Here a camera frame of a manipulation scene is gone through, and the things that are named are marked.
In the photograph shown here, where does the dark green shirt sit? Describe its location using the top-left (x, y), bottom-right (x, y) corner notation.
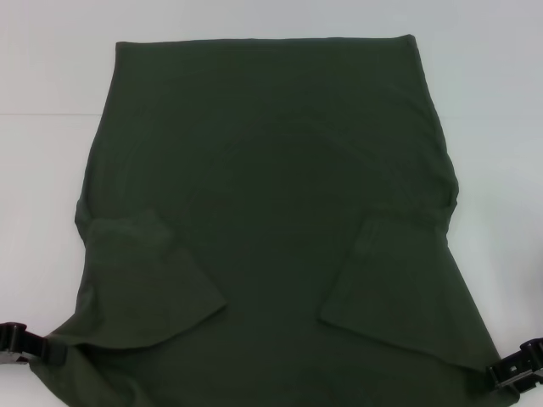
top-left (29, 33), bottom-right (521, 407)

